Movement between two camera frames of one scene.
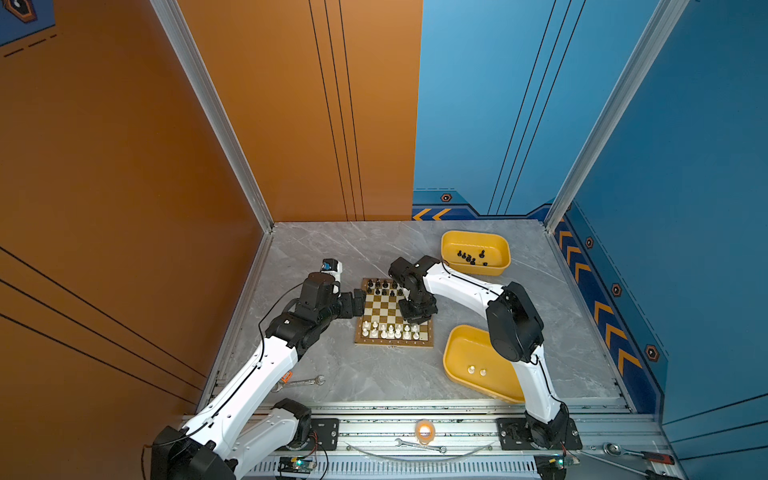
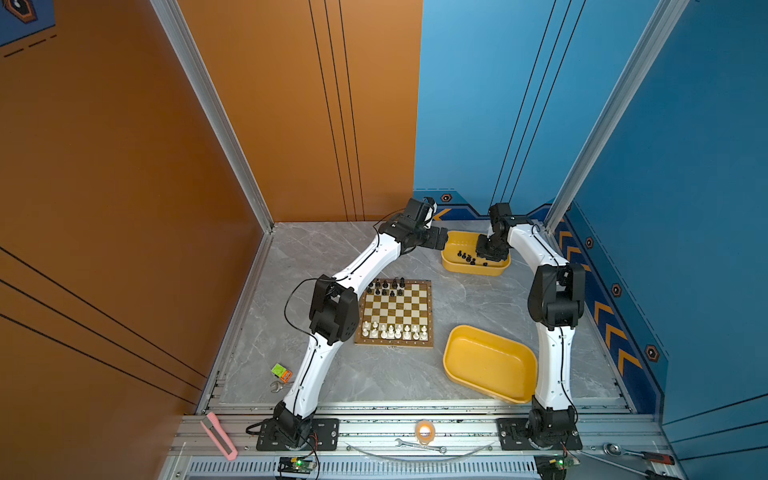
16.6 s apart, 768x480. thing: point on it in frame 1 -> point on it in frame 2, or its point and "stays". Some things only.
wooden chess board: x=384 y=322 stays
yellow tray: x=470 y=357 stays
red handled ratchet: x=613 y=449 stays
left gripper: x=358 y=302 -> x=442 y=236
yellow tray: x=468 y=253 stays
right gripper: x=416 y=319 -> x=482 y=253
